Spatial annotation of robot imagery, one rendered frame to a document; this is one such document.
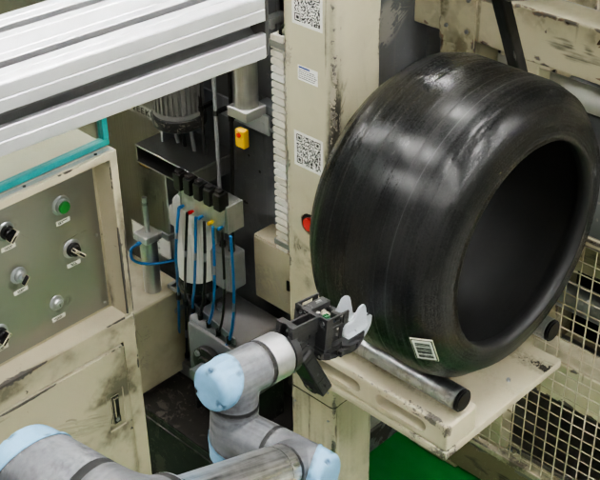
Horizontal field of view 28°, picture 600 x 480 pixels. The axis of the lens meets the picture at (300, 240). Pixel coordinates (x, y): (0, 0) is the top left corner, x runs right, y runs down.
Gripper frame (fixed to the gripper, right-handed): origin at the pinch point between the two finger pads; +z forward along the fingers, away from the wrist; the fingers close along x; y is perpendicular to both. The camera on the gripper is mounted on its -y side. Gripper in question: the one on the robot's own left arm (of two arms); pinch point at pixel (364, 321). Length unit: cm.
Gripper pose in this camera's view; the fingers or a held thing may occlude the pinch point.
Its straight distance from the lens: 201.0
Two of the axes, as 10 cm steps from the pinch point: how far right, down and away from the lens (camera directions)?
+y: 0.7, -8.8, -4.7
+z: 7.0, -2.9, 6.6
